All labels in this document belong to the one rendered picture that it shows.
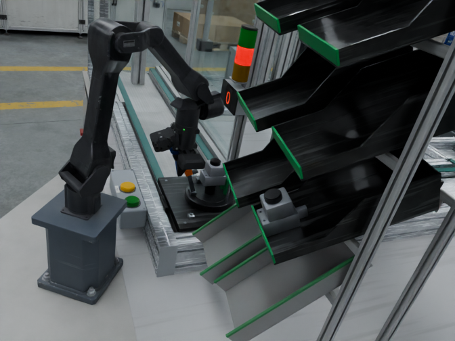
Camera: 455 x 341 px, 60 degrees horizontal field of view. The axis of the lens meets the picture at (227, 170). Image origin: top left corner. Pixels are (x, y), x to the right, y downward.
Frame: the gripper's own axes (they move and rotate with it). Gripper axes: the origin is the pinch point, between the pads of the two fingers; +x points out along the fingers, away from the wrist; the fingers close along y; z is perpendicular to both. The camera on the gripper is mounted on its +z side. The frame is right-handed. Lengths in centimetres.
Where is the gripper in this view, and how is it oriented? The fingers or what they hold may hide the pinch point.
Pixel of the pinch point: (180, 164)
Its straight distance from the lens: 105.3
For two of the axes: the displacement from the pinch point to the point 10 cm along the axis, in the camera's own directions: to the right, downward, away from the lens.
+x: -1.8, 8.5, 4.9
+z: -9.2, 0.4, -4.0
